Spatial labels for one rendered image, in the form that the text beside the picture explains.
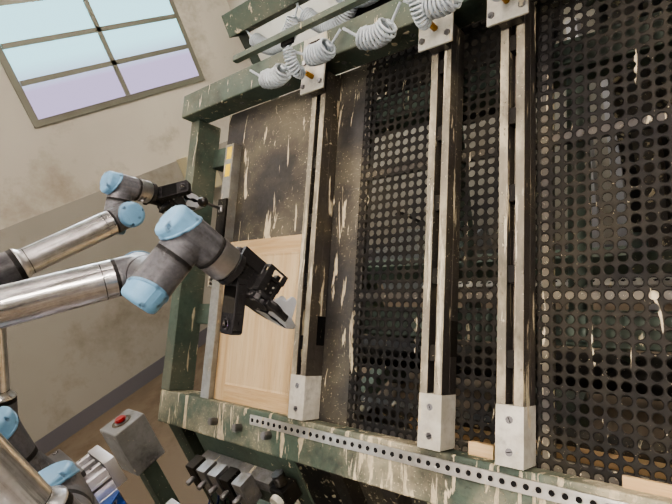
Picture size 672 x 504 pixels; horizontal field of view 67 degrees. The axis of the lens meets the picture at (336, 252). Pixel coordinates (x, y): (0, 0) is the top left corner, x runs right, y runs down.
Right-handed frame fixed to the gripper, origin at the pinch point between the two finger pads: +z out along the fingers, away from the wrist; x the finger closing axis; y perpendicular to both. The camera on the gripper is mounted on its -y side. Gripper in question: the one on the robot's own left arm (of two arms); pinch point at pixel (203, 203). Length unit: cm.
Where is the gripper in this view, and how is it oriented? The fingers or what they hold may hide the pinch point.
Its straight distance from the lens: 191.6
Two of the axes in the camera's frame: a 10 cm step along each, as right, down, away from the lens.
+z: 6.5, 1.6, 7.4
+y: -7.3, 3.9, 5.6
